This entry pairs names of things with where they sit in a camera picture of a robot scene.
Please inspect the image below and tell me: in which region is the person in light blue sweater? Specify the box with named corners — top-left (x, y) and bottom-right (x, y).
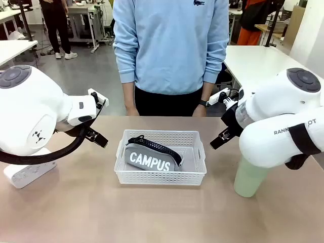
top-left (112, 0), bottom-right (230, 117)

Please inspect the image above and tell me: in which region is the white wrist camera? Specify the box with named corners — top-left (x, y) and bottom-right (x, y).
top-left (87, 88), bottom-right (110, 107)
top-left (209, 88), bottom-right (240, 105)

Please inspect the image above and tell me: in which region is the white perforated plastic basket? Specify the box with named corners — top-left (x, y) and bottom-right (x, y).
top-left (113, 129), bottom-right (208, 186)

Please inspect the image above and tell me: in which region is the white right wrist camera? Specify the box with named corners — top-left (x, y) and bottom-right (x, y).
top-left (209, 88), bottom-right (240, 105)

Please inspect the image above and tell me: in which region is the black arm cable sleeve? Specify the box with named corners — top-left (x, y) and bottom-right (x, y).
top-left (285, 153), bottom-right (311, 171)
top-left (0, 99), bottom-right (106, 166)

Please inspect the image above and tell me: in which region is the pale green cup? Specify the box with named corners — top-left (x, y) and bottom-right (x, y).
top-left (233, 154), bottom-right (269, 198)

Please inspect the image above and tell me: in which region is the grey CAMPUS pencil case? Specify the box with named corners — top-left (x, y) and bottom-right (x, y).
top-left (124, 135), bottom-right (184, 173)

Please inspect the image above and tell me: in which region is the bystander in black clothes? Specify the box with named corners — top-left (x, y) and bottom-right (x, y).
top-left (38, 0), bottom-right (78, 60)

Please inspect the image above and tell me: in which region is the black left arm cable sleeve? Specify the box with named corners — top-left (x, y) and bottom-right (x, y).
top-left (0, 99), bottom-right (106, 166)

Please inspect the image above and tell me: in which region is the person's right hand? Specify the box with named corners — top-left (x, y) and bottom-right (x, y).
top-left (126, 102), bottom-right (140, 117)

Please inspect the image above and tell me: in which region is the person's left hand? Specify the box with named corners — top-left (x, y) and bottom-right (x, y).
top-left (192, 103), bottom-right (207, 117)

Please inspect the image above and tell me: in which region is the black vertical pole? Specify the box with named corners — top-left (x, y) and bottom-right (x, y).
top-left (18, 0), bottom-right (35, 43)

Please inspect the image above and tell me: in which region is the black strap on right arm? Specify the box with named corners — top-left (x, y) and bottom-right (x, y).
top-left (289, 123), bottom-right (322, 156)

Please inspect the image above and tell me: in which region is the white power strip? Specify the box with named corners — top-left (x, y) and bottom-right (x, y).
top-left (3, 147), bottom-right (58, 189)

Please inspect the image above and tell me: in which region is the grey background workbench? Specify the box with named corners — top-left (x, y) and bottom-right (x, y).
top-left (66, 2), bottom-right (102, 54)

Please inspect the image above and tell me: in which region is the black right arm cable sleeve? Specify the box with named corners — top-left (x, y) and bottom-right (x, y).
top-left (285, 153), bottom-right (311, 171)

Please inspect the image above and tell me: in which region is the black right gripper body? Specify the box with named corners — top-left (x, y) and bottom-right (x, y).
top-left (220, 100), bottom-right (244, 139)

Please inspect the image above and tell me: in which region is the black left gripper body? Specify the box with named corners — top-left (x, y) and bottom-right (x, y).
top-left (54, 120), bottom-right (90, 134)

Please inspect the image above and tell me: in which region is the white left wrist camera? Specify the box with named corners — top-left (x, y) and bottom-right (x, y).
top-left (87, 88), bottom-right (110, 107)

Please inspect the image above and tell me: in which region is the bystander in orange trousers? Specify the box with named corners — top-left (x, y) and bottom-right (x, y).
top-left (237, 0), bottom-right (275, 47)

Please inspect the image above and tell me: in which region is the person's left forearm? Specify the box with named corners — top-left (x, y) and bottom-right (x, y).
top-left (201, 82), bottom-right (212, 102)

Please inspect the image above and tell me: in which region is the large white side table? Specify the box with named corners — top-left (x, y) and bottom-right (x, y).
top-left (223, 45), bottom-right (324, 90)

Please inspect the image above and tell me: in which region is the person's right forearm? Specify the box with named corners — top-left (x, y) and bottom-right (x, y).
top-left (122, 82), bottom-right (136, 105)

